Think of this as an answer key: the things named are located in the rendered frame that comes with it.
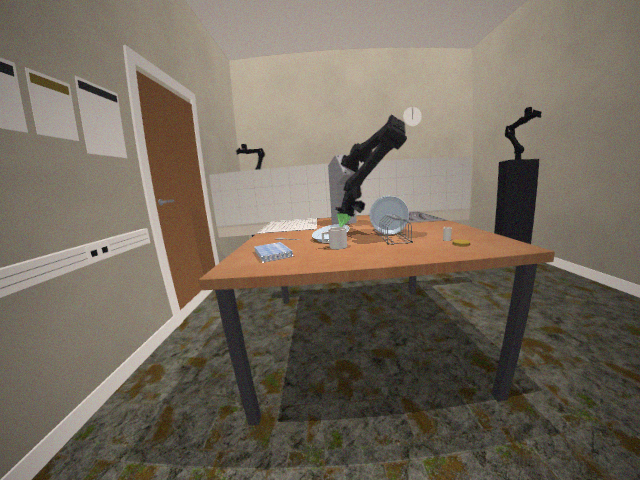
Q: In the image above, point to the white mug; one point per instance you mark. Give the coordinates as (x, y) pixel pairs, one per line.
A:
(337, 237)

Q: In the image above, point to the blue checkered towel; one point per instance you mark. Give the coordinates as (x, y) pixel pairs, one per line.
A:
(271, 252)

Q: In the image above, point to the white ribbed draining mat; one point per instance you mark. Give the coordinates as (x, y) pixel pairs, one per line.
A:
(310, 224)

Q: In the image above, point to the white tiled wall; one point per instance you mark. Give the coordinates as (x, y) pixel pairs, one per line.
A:
(246, 201)

